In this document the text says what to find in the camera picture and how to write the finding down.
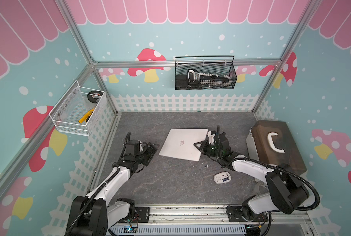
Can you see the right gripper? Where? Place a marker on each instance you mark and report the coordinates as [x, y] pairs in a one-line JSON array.
[[203, 146]]

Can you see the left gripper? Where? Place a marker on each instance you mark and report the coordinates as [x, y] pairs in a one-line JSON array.
[[150, 153]]

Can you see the silver laptop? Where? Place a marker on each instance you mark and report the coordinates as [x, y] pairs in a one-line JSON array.
[[179, 144]]

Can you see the white wireless mouse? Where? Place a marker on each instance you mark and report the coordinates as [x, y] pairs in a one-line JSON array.
[[223, 177]]

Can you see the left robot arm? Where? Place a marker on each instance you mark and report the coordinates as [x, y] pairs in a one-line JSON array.
[[91, 215]]

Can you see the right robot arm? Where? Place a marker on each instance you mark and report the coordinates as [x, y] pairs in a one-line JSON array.
[[287, 193]]

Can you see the brown lidded storage box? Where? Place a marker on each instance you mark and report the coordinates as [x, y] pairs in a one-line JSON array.
[[271, 142]]

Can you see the socket bit set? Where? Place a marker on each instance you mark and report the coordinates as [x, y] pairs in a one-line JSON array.
[[208, 80]]

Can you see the clear tape roll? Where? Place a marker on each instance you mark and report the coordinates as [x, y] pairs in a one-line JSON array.
[[261, 188]]

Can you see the yellow utility knife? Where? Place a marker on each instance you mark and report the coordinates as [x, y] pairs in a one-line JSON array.
[[86, 116]]

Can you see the black tape roll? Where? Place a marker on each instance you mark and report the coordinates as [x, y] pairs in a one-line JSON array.
[[94, 96]]

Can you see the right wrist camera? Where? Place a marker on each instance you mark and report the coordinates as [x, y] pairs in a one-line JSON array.
[[211, 135]]

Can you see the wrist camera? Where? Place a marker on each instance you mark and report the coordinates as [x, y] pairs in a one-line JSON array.
[[211, 135], [133, 147]]

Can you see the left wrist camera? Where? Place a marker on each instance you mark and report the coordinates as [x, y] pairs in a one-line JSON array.
[[133, 147]]

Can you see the black wire wall basket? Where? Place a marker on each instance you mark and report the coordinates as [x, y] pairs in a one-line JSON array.
[[204, 72]]

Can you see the white wire wall basket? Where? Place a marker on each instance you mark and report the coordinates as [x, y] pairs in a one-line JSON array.
[[66, 114]]

